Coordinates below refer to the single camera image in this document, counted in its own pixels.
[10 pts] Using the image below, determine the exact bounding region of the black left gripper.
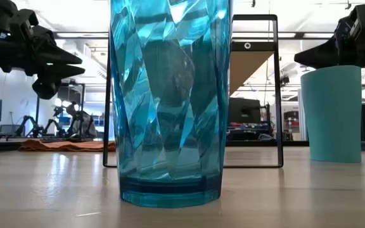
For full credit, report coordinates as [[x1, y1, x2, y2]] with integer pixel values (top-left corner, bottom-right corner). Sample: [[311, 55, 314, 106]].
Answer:
[[0, 0, 86, 101]]

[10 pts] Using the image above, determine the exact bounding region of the teal plastic cup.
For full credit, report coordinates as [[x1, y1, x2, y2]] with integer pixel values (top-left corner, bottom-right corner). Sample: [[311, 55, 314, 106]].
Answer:
[[300, 65, 362, 164]]

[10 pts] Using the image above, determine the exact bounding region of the blue faceted plastic tumbler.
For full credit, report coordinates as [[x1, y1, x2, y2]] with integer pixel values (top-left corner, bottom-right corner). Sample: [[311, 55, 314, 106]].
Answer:
[[108, 0, 234, 209]]

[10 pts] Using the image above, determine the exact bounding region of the black metal wood shelf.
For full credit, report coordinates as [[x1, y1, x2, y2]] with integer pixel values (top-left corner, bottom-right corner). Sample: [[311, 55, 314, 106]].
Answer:
[[102, 14, 284, 168]]

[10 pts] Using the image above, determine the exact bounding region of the person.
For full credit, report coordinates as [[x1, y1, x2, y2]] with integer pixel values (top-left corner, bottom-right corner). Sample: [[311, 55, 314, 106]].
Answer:
[[66, 101, 98, 139]]

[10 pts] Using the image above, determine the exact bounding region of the orange cloth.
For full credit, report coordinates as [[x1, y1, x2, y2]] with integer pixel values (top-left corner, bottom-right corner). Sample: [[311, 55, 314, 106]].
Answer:
[[18, 139, 117, 153]]

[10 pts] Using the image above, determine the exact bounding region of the black computer monitor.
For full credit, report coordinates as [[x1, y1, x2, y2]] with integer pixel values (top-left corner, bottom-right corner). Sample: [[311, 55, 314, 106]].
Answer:
[[227, 97, 262, 125]]

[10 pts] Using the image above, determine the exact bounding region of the black metal frame stand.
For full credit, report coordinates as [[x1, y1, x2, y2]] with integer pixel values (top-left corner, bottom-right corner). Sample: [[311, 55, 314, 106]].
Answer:
[[35, 82, 86, 141]]

